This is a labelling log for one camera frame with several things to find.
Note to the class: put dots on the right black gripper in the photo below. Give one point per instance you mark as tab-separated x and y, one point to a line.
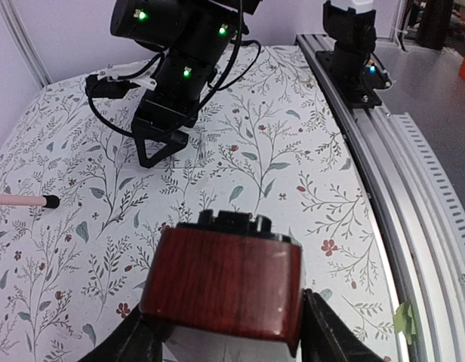
196	44

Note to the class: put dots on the floral patterned table mat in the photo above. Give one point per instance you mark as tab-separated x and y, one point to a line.
269	145

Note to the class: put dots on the pink music stand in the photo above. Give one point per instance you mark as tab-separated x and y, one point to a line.
46	201

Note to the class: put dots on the brown wooden metronome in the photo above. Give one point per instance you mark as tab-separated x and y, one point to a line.
225	288

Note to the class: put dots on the aluminium front rail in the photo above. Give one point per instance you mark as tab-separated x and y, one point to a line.
421	219

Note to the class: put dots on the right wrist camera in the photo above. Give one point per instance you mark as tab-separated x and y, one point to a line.
107	84

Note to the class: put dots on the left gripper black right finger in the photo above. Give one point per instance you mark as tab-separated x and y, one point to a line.
324	337

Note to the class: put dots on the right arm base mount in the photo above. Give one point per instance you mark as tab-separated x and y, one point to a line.
355	76

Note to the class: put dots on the green tape piece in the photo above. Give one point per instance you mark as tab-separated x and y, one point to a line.
403	322

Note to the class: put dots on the left aluminium frame post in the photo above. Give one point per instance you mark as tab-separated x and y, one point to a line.
24	44

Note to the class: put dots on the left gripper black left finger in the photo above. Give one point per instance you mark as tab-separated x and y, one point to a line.
138	338

